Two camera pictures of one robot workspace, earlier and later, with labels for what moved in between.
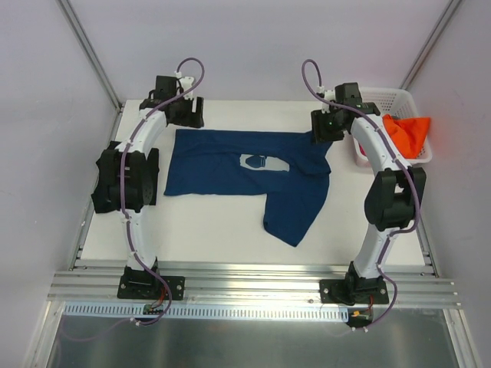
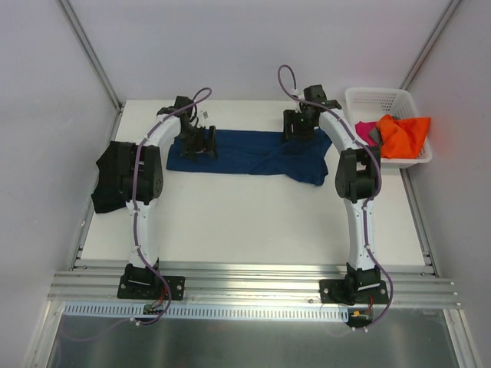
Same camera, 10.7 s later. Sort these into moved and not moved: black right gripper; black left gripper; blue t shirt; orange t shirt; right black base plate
Moved: blue t shirt; black left gripper; black right gripper
Not moved: orange t shirt; right black base plate
